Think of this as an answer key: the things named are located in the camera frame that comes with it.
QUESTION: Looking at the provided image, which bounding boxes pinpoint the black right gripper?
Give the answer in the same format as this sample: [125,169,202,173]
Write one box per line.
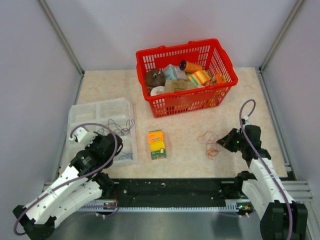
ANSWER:
[216,127,248,153]

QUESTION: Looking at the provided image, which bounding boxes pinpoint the dark purple wire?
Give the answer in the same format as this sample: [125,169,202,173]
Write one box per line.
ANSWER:
[96,118,136,137]

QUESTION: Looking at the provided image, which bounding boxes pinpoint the pink wire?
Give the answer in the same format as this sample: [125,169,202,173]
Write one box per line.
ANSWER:
[197,131,218,145]

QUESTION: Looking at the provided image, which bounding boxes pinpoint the orange wire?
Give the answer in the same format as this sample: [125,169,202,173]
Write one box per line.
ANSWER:
[204,139,222,160]

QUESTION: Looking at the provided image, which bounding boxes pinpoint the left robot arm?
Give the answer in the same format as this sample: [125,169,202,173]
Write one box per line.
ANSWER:
[12,128,123,240]

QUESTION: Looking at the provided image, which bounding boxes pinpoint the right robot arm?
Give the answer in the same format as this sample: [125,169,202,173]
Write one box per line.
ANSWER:
[217,124,308,240]

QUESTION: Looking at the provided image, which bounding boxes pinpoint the clear plastic compartment tray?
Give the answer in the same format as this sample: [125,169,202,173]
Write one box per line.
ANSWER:
[60,98,138,170]

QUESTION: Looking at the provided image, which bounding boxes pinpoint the orange yellow sponge pack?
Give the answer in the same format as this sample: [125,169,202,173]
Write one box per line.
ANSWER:
[148,129,167,160]

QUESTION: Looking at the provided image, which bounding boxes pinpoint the orange small packet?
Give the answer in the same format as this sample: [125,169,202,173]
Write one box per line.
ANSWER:
[211,73,227,85]

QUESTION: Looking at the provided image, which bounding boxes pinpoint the white tape roll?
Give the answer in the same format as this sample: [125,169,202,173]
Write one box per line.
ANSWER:
[150,86,165,97]

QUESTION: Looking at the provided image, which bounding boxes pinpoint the yellow green striped sponge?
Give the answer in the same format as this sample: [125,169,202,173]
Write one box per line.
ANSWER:
[188,70,212,86]

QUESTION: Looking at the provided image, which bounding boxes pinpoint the brown round object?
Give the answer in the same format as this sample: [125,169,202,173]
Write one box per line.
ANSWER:
[145,69,166,88]

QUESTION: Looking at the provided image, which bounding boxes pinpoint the brown cardboard box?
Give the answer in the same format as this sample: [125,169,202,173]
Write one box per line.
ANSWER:
[164,80,196,93]

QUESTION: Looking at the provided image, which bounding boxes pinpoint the red plastic basket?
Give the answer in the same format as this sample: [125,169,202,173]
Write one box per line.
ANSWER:
[136,38,238,118]

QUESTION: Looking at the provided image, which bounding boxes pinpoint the orange bottle dark cap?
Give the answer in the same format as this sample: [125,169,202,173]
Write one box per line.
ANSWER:
[179,60,203,73]

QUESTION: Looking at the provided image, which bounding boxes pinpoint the teal white box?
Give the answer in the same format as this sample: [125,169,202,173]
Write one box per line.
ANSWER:
[163,64,188,81]

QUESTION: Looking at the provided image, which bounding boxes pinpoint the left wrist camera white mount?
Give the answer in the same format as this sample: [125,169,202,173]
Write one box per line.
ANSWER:
[69,126,98,147]

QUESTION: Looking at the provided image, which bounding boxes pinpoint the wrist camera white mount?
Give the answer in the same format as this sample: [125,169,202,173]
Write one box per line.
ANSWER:
[69,126,98,147]
[241,115,251,125]

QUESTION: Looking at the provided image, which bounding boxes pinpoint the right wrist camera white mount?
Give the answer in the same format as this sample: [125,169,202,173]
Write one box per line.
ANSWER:
[241,115,251,125]

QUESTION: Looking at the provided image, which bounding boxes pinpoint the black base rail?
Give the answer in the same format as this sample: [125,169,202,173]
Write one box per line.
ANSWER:
[112,178,246,208]

